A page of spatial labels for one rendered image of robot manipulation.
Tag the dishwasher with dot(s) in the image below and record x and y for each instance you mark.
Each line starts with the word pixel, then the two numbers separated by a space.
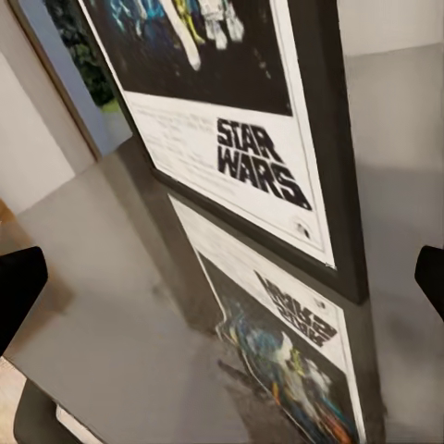
pixel 36 421

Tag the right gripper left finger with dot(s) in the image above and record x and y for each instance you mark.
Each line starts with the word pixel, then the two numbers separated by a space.
pixel 23 275

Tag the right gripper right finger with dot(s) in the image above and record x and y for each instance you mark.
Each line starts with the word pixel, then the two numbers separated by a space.
pixel 429 274

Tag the fixed window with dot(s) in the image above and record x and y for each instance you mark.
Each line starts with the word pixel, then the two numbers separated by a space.
pixel 59 42

